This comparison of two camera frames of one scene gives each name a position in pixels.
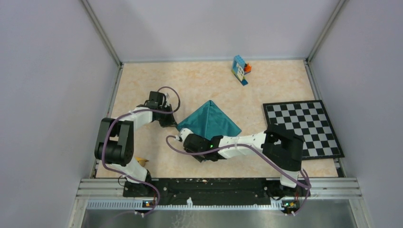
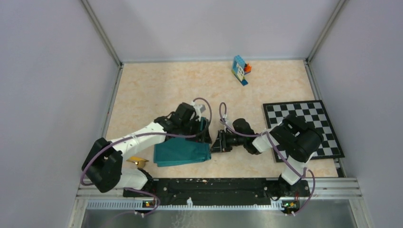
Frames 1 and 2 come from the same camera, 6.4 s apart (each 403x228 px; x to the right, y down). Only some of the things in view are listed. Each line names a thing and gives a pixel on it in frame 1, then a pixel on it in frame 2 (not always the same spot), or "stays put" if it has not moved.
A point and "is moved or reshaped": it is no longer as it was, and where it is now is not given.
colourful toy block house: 239,69 stays put
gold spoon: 142,162 stays put
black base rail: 145,192 stays put
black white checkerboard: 309,120 stays put
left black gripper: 170,122 -> 198,123
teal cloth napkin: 209,120 is moved or reshaped
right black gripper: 200,158 -> 220,144
